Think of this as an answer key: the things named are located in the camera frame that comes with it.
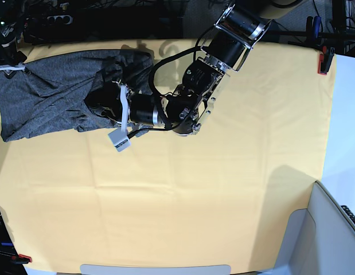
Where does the blue handled tool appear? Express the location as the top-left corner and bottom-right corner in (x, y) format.
(306, 16), (322, 42)

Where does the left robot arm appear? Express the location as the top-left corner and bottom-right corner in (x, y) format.
(85, 1), (301, 136)

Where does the grey long-sleeve shirt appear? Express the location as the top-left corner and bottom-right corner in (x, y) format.
(0, 50), (153, 142)

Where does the red black clamp left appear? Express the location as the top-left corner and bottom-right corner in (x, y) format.
(10, 254), (32, 265)

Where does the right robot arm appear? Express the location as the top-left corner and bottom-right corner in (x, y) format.
(0, 18), (28, 79)

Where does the yellow table cloth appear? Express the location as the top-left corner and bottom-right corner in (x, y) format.
(0, 42), (337, 273)

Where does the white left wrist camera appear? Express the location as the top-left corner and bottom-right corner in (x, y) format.
(108, 128), (131, 152)

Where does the white cardboard box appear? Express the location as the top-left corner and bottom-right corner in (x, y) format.
(272, 181), (355, 274)

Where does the grey plate at table edge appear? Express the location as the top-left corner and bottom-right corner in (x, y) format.
(80, 264), (231, 275)

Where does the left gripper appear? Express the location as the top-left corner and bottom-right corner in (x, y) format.
(84, 81), (162, 127)

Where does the black remote on box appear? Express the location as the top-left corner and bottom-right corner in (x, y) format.
(341, 205), (355, 224)

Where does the red black clamp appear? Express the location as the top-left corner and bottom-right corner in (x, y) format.
(318, 46), (336, 75)
(10, 254), (32, 265)

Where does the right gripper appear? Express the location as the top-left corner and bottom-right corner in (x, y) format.
(0, 61), (30, 79)

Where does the red black clamp right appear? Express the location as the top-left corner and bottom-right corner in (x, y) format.
(318, 46), (336, 75)

